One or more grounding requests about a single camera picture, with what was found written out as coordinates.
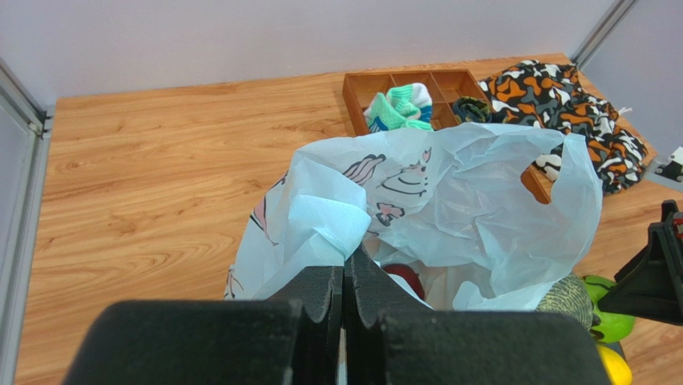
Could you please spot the dark red apple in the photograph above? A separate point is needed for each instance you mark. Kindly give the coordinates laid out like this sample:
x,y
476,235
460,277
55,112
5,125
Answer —
x,y
407,275

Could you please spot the yellow mango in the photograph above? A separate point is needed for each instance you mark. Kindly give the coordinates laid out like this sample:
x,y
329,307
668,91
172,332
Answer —
x,y
616,367

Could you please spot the orange camouflage cloth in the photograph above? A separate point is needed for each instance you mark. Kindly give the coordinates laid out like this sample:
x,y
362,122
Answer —
x,y
550,96

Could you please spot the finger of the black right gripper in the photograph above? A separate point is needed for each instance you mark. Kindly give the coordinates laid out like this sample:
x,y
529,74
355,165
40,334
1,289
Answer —
x,y
650,285

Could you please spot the light blue cartoon plastic bag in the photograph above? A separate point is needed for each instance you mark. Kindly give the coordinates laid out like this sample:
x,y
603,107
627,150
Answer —
x,y
490,215

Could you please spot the wooden compartment tray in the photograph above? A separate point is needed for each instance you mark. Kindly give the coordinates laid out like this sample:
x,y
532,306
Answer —
x,y
444,87

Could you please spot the netted green melon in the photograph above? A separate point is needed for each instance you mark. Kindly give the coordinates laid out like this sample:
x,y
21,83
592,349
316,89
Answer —
x,y
570,297

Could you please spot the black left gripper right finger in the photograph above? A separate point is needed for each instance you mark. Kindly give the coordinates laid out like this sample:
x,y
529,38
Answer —
x,y
392,338

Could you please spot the dark green rolled sock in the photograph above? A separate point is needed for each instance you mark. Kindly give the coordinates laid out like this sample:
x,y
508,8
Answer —
x,y
471,109

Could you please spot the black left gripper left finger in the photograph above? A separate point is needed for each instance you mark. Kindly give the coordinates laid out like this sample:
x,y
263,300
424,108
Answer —
x,y
291,337

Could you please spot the green white sock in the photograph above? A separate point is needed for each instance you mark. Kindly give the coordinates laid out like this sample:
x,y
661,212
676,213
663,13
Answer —
x,y
407,106

